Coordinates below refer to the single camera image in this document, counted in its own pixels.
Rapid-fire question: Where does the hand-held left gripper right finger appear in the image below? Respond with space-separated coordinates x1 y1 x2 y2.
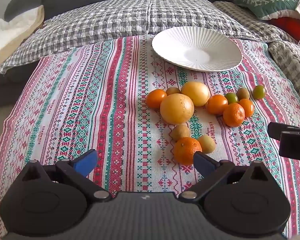
179 151 269 203

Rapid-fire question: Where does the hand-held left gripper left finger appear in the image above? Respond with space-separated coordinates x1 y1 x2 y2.
21 149 110 202

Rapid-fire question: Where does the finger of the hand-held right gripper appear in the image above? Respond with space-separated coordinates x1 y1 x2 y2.
267 122 300 141

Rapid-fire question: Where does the orange mandarin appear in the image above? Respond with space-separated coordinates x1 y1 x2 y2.
174 137 203 166
223 103 246 127

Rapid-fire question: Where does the small brown kiwi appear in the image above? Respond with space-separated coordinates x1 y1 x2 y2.
166 87 182 96
236 87 250 101
170 124 190 142

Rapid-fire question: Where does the large yellow grapefruit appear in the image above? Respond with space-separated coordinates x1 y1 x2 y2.
181 81 211 107
160 93 195 125

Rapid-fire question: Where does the orange tomato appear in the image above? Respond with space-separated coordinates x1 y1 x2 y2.
146 89 167 109
238 98 255 118
205 94 228 116

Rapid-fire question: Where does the white ribbed plate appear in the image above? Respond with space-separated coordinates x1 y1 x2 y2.
151 26 243 72

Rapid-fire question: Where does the small yellow-green fruit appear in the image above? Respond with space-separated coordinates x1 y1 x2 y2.
197 135 217 154

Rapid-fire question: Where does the green tomato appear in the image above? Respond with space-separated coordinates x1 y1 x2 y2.
225 92 239 105
252 85 266 100

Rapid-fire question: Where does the striped embroidered tablecloth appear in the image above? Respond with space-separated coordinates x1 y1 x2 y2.
0 35 300 238

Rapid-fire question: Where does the brown checkered quilt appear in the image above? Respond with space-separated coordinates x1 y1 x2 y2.
212 1 300 98

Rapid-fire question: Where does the red cushion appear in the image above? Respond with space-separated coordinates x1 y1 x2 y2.
272 17 300 43

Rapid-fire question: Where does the green patterned pillow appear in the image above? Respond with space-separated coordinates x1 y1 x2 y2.
234 0 300 20

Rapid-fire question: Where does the grey checkered quilt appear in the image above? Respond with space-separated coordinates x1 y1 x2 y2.
0 0 263 74

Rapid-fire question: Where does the white blanket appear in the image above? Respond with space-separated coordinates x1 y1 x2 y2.
0 5 45 81

